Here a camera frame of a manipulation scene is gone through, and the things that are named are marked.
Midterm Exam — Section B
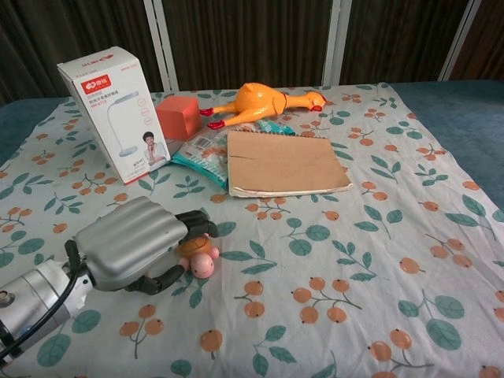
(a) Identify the white folding screen frame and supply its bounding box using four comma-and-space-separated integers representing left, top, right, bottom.
139, 0, 480, 95

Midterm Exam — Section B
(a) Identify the dark brown curtain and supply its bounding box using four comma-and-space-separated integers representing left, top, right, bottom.
0, 0, 504, 106

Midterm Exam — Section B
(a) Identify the fruit print tablecloth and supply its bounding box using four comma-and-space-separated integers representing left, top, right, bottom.
0, 81, 504, 378

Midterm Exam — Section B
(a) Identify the pink toy turtle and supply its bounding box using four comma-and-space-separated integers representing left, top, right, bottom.
176, 233, 221, 280

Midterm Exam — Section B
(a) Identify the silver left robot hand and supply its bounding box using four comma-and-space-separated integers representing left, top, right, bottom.
64, 196, 218, 296

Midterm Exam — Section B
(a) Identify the white desk lamp box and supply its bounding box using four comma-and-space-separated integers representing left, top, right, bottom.
56, 46, 173, 186

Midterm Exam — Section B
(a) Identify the orange foam cube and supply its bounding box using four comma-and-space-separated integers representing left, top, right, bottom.
156, 97, 201, 141

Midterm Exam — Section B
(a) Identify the teal snack packet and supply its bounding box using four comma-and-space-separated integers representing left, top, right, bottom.
170, 120, 295, 189

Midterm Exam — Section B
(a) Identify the brown spiral notebook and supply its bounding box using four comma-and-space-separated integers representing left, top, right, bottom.
227, 129, 354, 197

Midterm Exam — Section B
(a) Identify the yellow rubber chicken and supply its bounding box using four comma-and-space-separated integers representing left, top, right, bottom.
199, 82, 328, 131

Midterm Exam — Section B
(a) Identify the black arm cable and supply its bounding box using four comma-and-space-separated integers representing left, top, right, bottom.
0, 239, 92, 354

